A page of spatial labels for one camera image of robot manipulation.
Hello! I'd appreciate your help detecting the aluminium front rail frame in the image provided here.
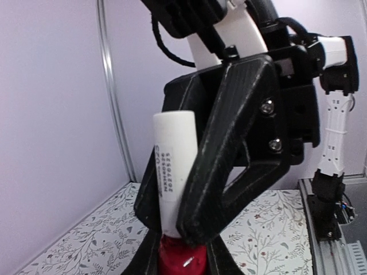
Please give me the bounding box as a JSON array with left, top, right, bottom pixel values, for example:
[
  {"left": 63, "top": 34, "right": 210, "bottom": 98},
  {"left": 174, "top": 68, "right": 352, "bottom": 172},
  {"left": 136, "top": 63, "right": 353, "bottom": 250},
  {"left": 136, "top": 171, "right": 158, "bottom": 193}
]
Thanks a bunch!
[{"left": 298, "top": 178, "right": 366, "bottom": 274}]

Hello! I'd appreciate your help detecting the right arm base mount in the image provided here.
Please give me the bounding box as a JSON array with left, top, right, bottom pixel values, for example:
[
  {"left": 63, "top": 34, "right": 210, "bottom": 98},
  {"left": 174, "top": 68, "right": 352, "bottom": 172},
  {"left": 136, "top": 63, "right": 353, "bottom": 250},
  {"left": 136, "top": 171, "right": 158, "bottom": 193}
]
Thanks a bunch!
[{"left": 307, "top": 169, "right": 356, "bottom": 241}]

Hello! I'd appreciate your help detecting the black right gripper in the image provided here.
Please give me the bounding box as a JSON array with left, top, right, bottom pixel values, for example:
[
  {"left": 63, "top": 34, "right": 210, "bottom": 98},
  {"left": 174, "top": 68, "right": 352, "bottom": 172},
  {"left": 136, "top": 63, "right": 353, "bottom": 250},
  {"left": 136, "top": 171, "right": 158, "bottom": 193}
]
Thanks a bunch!
[{"left": 163, "top": 46, "right": 320, "bottom": 247}]

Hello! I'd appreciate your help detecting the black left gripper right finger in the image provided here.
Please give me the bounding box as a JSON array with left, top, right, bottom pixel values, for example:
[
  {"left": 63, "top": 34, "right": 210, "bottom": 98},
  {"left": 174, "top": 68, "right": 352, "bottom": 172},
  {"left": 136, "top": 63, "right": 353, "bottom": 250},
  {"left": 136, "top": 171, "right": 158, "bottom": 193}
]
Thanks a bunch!
[{"left": 206, "top": 240, "right": 243, "bottom": 275}]

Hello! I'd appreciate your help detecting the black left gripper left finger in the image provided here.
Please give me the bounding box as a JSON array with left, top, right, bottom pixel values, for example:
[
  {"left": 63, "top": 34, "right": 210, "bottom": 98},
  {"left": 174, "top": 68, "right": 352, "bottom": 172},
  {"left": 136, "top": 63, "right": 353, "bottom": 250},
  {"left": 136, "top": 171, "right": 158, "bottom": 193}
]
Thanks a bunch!
[{"left": 122, "top": 231, "right": 162, "bottom": 275}]

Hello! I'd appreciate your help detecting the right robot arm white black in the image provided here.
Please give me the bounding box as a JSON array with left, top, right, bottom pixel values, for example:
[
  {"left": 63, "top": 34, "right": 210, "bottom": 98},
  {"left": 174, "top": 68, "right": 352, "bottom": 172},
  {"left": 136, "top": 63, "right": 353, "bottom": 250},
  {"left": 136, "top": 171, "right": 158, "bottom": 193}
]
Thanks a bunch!
[{"left": 134, "top": 1, "right": 359, "bottom": 246}]

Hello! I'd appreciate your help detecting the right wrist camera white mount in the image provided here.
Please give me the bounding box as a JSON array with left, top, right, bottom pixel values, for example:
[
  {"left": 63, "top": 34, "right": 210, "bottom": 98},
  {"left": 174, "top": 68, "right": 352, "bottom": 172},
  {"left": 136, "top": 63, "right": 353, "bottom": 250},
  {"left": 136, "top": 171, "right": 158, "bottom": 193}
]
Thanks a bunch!
[{"left": 140, "top": 0, "right": 269, "bottom": 71}]

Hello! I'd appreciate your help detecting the aluminium corner post right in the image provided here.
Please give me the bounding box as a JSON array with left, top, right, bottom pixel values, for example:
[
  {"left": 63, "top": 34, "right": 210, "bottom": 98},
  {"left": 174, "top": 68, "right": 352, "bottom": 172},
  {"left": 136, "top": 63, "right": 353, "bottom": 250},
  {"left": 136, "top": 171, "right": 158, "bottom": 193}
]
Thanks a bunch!
[{"left": 96, "top": 0, "right": 137, "bottom": 182}]

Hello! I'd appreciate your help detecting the red nail polish bottle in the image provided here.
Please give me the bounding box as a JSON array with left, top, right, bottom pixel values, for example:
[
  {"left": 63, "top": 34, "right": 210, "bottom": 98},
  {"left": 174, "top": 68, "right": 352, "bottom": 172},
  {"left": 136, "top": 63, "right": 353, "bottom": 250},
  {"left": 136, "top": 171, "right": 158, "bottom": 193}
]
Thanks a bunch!
[{"left": 158, "top": 235, "right": 207, "bottom": 275}]

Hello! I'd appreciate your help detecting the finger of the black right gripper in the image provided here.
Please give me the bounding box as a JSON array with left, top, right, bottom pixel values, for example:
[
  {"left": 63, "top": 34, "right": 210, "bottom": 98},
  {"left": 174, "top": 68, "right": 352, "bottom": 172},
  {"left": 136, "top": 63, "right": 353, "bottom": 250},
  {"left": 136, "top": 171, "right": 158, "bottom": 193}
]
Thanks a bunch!
[{"left": 134, "top": 150, "right": 161, "bottom": 229}]

